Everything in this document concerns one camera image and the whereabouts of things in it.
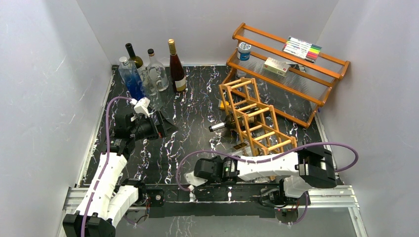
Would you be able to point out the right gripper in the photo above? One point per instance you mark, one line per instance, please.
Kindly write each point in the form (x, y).
(216, 158)

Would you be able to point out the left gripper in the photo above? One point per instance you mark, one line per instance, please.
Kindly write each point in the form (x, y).
(164, 129)

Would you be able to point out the clear bottle bottom rack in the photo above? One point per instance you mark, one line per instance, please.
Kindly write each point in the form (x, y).
(150, 89)

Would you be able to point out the clear bottle rack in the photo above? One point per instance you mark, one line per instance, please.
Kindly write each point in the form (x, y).
(243, 151)
(150, 89)

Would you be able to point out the silver capped dark bottle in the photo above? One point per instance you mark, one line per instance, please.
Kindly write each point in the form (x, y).
(229, 122)

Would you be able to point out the dark red wine bottle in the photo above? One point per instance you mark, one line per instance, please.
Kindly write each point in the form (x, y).
(176, 69)

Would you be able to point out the clear glass bottle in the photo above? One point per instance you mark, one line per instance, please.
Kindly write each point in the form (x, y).
(157, 71)

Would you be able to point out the blue square bottle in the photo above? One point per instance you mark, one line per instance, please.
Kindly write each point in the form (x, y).
(131, 78)

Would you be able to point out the green wine bottle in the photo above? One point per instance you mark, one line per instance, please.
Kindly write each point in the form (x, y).
(133, 57)

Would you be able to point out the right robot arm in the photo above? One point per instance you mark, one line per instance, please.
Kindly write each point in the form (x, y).
(301, 170)

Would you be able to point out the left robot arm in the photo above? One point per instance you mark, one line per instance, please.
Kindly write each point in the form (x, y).
(105, 203)

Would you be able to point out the yellow capped bottle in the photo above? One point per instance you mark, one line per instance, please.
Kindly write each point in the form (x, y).
(221, 105)

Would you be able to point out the light wooden wine rack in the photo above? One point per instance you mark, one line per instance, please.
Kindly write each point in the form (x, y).
(240, 98)

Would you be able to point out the small clear plastic bottle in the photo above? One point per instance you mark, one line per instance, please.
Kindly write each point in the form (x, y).
(240, 73)

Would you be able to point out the blue white jar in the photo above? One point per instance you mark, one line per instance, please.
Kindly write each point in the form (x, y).
(244, 51)

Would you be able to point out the green white box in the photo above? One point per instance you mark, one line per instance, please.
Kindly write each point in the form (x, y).
(275, 66)

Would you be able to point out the orange wooden shelf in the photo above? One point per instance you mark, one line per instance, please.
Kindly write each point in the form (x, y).
(306, 86)

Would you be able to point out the marker pen pack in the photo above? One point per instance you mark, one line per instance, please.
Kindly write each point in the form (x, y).
(302, 49)

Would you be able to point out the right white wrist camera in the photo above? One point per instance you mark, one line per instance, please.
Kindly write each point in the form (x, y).
(194, 181)

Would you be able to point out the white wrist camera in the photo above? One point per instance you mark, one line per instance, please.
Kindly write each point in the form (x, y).
(194, 181)
(141, 106)

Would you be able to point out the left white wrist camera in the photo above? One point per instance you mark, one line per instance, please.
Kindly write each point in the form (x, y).
(141, 106)

